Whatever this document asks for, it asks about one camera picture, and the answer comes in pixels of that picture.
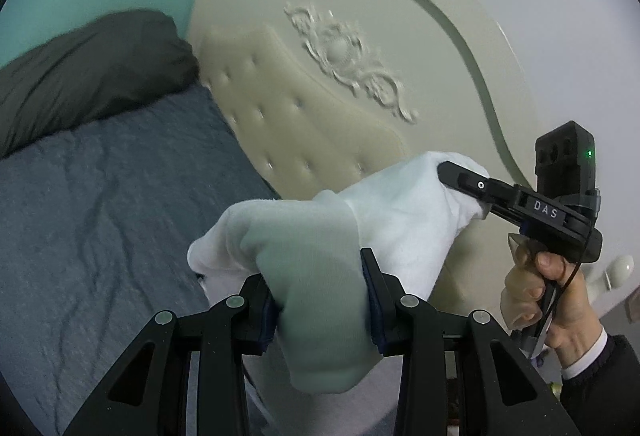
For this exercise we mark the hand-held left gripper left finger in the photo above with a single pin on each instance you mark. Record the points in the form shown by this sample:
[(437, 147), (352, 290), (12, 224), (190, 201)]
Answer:
[(262, 311)]

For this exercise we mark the person's right forearm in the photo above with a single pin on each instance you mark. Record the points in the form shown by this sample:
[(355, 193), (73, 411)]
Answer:
[(600, 386)]

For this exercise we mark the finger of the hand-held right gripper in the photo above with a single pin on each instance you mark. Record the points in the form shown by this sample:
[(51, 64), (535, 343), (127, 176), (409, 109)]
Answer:
[(492, 196)]

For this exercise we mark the bed with blue patterned sheet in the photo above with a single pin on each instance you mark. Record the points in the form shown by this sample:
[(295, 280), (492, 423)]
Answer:
[(100, 241)]

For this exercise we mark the white long-sleeve shirt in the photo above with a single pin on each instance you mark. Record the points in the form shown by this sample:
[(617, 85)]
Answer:
[(350, 241)]

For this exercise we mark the person's right hand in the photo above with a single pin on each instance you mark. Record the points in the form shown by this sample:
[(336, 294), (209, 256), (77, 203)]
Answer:
[(555, 311)]

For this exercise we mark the dark grey long pillow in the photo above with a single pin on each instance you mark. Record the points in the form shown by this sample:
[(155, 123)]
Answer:
[(90, 70)]

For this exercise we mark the cream tufted headboard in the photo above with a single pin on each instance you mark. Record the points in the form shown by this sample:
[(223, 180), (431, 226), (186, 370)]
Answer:
[(400, 40)]

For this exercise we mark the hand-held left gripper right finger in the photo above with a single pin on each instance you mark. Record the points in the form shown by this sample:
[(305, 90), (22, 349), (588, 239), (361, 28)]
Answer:
[(372, 301)]

